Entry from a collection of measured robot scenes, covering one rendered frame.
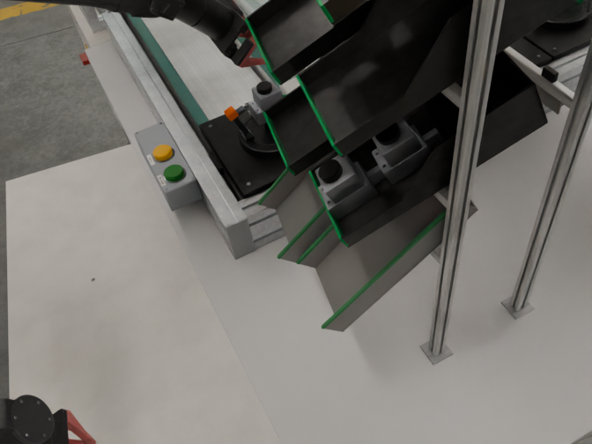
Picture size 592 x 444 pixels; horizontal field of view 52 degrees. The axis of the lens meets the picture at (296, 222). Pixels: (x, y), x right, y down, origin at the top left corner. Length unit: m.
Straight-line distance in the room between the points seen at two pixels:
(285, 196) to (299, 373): 0.31
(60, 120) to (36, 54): 0.65
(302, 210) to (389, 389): 0.33
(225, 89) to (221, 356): 0.68
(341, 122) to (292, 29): 0.18
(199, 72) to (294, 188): 0.59
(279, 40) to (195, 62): 0.81
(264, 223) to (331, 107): 0.50
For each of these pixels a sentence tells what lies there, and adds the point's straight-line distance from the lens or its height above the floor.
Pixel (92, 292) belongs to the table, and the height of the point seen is 0.86.
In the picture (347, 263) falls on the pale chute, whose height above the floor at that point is 1.03.
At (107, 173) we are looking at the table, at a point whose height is 0.86.
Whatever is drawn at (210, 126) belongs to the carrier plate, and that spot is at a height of 0.97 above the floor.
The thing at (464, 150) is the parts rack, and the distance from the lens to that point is 0.67.
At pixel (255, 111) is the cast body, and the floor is 1.05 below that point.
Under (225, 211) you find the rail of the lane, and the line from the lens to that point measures 1.14.
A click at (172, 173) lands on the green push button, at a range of 1.23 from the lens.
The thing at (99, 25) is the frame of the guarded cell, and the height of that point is 0.88.
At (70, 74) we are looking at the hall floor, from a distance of 3.46.
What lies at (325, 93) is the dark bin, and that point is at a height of 1.36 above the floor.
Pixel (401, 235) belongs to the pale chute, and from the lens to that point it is 0.88.
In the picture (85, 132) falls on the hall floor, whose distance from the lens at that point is 3.04.
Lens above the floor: 1.80
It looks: 50 degrees down
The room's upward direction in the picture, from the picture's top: 10 degrees counter-clockwise
